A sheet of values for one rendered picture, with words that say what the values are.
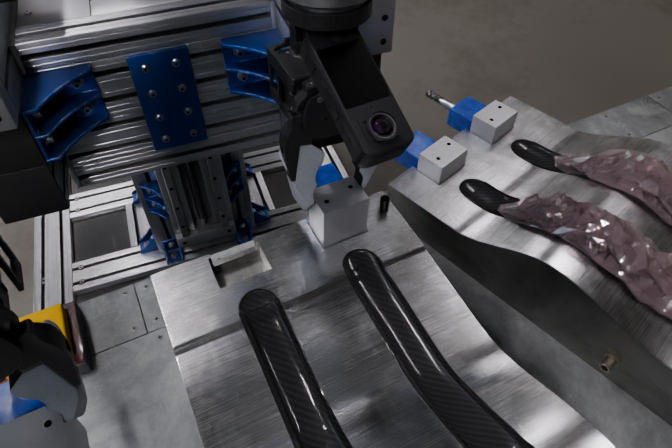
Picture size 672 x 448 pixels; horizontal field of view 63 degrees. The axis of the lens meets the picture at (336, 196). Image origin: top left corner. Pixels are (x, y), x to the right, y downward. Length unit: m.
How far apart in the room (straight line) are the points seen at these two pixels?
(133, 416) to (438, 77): 2.01
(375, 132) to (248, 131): 0.58
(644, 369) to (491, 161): 0.29
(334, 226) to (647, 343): 0.31
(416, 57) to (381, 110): 2.09
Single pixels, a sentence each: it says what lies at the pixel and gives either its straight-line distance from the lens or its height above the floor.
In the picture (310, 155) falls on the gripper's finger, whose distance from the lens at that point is 0.49.
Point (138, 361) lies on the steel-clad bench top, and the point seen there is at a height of 0.80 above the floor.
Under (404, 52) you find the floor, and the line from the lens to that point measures 2.53.
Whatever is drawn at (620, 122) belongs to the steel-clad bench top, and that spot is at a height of 0.80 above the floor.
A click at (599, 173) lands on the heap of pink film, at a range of 0.68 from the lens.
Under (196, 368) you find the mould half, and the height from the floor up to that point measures 0.89.
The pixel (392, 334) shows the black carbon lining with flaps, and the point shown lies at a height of 0.88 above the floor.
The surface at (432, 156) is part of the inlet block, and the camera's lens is 0.67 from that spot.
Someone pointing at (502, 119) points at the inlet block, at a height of 0.88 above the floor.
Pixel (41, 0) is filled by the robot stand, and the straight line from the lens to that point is 0.94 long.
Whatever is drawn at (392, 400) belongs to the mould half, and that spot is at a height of 0.89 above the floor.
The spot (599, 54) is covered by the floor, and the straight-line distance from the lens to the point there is 2.75.
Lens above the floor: 1.33
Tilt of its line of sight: 47 degrees down
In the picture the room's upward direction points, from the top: straight up
